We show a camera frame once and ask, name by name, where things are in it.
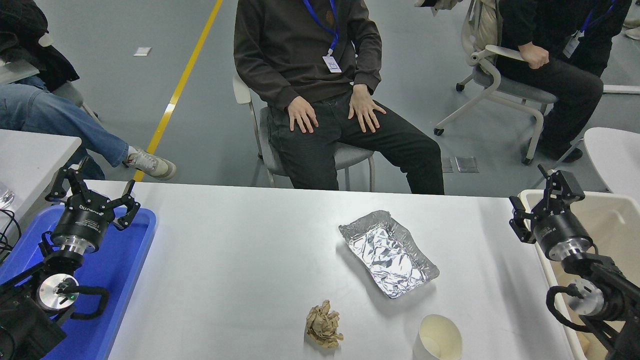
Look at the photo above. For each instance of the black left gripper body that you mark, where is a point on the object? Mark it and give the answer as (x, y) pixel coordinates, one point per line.
(82, 222)

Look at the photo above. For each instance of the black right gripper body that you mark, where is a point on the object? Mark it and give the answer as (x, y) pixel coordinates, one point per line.
(560, 232)

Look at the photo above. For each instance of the silver foil tray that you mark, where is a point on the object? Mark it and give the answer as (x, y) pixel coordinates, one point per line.
(390, 260)

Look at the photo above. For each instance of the white paper cup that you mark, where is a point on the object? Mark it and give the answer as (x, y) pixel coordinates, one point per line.
(440, 337)

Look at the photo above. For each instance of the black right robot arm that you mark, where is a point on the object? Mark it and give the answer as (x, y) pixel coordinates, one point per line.
(615, 280)

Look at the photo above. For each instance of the person's hand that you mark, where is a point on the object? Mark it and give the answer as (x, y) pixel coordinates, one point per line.
(534, 55)

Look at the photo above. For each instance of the person's right hand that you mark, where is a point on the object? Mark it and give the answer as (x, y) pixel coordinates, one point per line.
(301, 112)

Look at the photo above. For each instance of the person's left hand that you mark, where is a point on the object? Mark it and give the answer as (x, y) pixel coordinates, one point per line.
(362, 105)

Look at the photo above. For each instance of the white side table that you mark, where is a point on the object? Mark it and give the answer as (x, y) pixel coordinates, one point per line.
(30, 160)

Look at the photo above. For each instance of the large pale bin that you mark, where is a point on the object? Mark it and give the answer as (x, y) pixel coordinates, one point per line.
(610, 225)

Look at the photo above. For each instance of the white round table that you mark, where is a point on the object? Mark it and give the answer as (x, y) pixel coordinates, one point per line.
(615, 155)

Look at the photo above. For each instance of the person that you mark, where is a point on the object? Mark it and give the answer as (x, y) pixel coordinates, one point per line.
(280, 45)
(575, 85)
(50, 115)
(634, 34)

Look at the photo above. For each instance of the clear glass object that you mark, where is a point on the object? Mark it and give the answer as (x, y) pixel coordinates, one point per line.
(6, 199)

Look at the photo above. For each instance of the blue plastic tray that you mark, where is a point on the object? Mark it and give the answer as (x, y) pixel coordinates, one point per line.
(120, 280)

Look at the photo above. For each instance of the metal floor plate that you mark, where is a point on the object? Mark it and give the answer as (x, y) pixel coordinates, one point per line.
(467, 164)
(448, 166)

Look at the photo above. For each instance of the white floor bar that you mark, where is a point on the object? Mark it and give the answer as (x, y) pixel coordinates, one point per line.
(622, 90)

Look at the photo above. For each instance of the pale grey flat board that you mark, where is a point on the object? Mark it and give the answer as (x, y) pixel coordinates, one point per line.
(17, 72)

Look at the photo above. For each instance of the white rolling chair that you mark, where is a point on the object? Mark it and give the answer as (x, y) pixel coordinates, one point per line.
(515, 87)

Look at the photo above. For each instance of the beige jacket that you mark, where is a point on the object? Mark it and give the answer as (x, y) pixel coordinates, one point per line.
(487, 27)

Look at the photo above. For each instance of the grey chair with white back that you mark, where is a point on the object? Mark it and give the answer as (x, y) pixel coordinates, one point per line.
(350, 155)

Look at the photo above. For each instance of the crumpled tan paper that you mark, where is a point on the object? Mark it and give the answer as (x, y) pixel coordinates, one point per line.
(324, 325)

